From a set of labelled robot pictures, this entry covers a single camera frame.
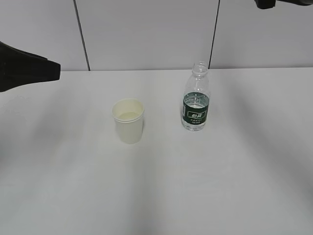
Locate clear water bottle green label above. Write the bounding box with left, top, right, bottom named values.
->
left=181, top=61, right=210, bottom=131

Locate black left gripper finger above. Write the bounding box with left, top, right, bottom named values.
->
left=0, top=42, right=61, bottom=92

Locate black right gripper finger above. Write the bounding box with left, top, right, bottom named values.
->
left=254, top=0, right=276, bottom=9

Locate white paper cup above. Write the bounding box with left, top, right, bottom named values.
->
left=112, top=98, right=145, bottom=144

